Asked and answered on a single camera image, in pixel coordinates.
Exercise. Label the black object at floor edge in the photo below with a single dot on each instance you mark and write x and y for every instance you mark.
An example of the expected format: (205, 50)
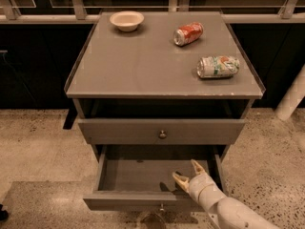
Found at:
(3, 213)

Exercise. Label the grey drawer cabinet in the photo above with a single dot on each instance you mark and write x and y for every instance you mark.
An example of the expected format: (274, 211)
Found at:
(144, 75)

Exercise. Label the grey top drawer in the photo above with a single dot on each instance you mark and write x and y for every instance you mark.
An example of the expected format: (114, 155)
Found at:
(161, 131)

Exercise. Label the red soda can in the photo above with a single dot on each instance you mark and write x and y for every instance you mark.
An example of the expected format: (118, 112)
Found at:
(187, 34)

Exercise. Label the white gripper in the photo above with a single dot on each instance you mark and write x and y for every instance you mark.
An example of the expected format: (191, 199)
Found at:
(199, 184)

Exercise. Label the white angled pole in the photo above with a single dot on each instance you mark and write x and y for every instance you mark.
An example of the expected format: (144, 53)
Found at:
(292, 97)

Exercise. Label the white metal window railing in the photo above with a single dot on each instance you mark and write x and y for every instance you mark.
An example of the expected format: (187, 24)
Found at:
(232, 11)

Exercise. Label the white paper bowl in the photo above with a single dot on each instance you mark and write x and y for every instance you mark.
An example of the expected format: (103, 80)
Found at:
(127, 20)

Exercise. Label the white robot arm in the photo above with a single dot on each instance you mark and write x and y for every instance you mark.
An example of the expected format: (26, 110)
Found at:
(224, 212)

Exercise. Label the white green soda can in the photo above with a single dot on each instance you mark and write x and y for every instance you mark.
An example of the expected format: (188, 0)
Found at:
(222, 66)

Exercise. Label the grey drawer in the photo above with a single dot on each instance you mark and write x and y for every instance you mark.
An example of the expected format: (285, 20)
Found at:
(161, 131)
(140, 177)

